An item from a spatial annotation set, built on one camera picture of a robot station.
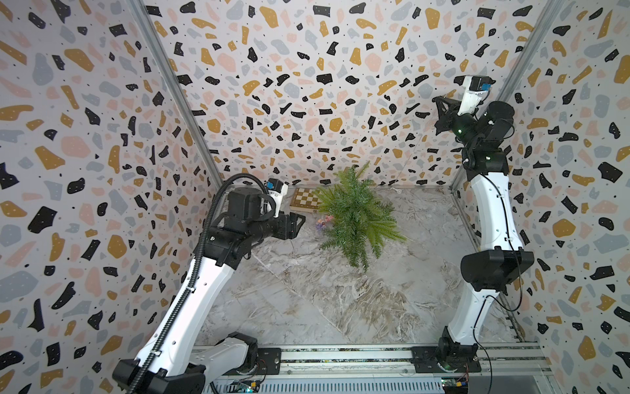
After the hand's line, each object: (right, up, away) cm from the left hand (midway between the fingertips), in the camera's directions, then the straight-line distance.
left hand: (296, 215), depth 69 cm
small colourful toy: (+5, -5, +35) cm, 36 cm away
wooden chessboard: (-2, +6, +44) cm, 45 cm away
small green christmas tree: (+19, -1, +4) cm, 19 cm away
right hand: (+40, +33, -1) cm, 52 cm away
